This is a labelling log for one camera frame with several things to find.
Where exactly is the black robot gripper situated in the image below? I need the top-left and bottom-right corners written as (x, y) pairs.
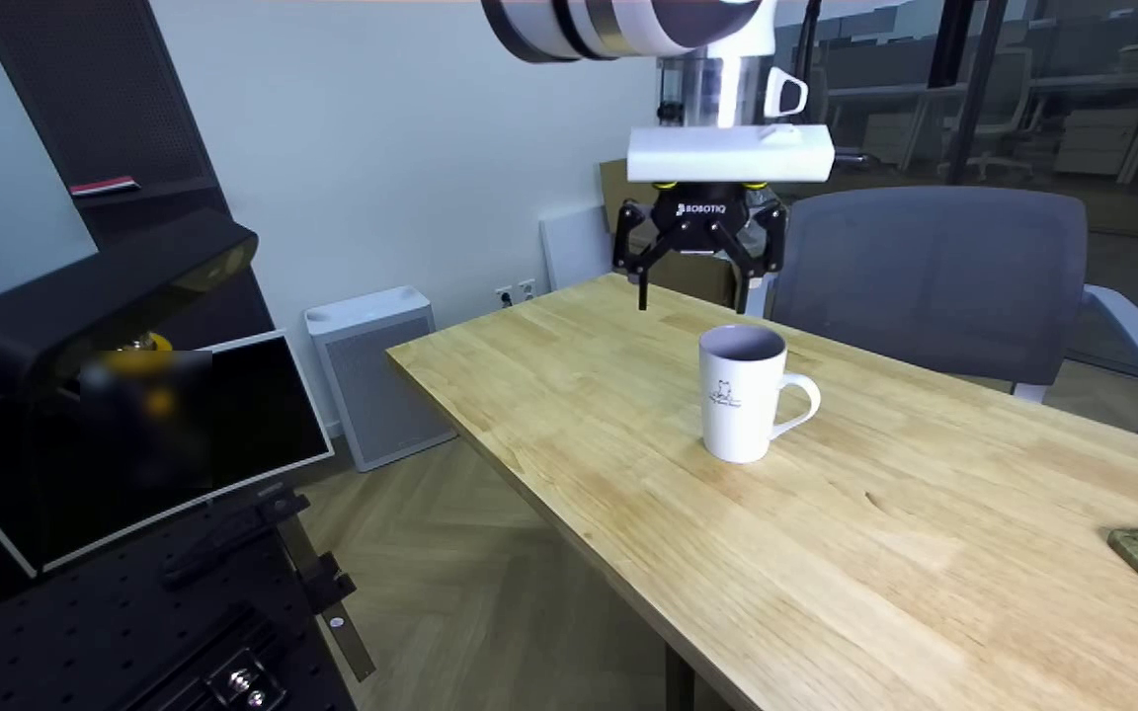
top-left (612, 181), bottom-right (785, 315)

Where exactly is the white ceramic mug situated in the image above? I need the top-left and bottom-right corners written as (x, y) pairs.
top-left (701, 323), bottom-right (822, 463)

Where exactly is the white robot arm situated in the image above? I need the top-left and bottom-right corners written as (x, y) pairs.
top-left (479, 0), bottom-right (835, 315)

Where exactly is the grey office chair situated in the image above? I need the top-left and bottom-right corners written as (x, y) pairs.
top-left (768, 188), bottom-right (1138, 398)

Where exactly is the white air purifier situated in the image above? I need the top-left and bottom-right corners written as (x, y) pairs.
top-left (305, 290), bottom-right (452, 469)

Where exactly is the black perforated breadboard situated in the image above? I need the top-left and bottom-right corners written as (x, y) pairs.
top-left (0, 488), bottom-right (377, 711)

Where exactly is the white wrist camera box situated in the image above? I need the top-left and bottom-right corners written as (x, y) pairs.
top-left (627, 123), bottom-right (835, 181)

